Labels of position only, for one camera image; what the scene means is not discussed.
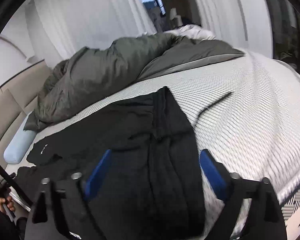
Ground white sheer curtain left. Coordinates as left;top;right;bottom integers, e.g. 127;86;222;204
25;0;156;68

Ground white sheer curtain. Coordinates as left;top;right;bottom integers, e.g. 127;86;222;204
195;0;244;45
25;0;156;68

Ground dark grey duvet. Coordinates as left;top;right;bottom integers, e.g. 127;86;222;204
24;33;244;132

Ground white blanket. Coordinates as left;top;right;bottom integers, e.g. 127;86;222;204
165;24;216;41

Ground person's left hand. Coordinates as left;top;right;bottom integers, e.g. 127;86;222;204
0;196;15;214

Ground white sheer curtain right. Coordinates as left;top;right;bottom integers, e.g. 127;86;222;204
195;0;244;45

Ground white office chair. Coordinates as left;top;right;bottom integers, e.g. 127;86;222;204
170;8;183;29

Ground black pants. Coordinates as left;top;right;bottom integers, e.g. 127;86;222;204
15;87;205;239

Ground beige upholstered headboard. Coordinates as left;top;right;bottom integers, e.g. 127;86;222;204
0;60;51;168

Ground white wardrobe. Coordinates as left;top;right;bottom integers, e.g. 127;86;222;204
210;0;274;59

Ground light blue pillow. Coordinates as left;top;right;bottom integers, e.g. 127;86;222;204
4;112;37;164

